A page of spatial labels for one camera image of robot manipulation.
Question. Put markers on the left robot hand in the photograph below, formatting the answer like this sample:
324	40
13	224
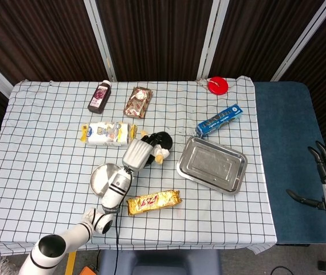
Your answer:
137	154

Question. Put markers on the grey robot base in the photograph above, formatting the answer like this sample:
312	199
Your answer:
165	263

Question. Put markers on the dark juice bottle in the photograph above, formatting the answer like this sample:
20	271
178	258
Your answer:
98	98

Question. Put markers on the round steel plate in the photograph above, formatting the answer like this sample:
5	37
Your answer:
101	179

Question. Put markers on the blue cookie box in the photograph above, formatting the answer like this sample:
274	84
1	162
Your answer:
217	120

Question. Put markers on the rectangular steel tray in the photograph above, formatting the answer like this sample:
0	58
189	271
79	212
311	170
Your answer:
211	164

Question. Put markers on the gold foil snack package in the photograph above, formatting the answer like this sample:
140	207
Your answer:
151	202

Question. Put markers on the brown red snack package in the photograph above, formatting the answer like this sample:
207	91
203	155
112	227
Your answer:
137	103

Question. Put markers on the white yellow snack package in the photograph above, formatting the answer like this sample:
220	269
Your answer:
105	133

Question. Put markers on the orange floor object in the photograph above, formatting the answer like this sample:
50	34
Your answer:
86	270

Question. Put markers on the red round disc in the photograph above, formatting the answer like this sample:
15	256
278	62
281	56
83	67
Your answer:
218	86

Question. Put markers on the black and white plush doll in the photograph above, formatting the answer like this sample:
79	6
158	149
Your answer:
165	140

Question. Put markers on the white sneaker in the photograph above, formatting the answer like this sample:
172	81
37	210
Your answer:
5	265

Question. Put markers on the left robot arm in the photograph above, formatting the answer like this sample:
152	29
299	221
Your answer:
114	192

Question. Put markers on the black grid checked tablecloth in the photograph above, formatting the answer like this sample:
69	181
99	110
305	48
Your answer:
36	172

